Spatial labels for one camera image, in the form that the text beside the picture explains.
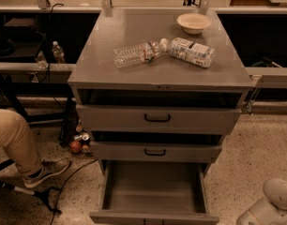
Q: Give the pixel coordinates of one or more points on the grey bottom drawer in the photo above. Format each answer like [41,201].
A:
[153,193]

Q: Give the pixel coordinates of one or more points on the grey drawer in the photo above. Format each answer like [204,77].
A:
[143,151]
[153,193]
[158,119]

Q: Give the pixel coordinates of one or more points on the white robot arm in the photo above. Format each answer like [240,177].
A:
[269,210]

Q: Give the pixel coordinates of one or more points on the grey metal drawer cabinet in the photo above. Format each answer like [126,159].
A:
[165,82]

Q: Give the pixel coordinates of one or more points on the grey top drawer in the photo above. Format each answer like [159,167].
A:
[158,119]

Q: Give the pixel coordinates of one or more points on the grey middle drawer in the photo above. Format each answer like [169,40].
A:
[143,151]

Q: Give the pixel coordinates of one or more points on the clear empty plastic bottle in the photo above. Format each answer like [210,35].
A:
[137,54]

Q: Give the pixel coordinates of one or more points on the metal can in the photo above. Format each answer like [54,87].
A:
[84,136]

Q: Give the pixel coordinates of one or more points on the white labelled plastic bottle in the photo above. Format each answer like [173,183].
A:
[189,51]

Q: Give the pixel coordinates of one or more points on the red apple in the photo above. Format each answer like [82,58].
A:
[75,147]

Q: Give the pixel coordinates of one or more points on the white paper bowl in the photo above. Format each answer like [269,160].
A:
[193,23]

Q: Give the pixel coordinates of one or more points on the upright water bottle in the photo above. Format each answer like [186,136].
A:
[59,55]

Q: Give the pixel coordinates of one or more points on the grey sneaker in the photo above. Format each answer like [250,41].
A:
[48,169]

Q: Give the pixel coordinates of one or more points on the black chair base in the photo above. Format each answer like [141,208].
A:
[43,195]

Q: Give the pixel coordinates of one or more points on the person's leg in khaki trousers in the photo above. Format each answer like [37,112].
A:
[16,138]

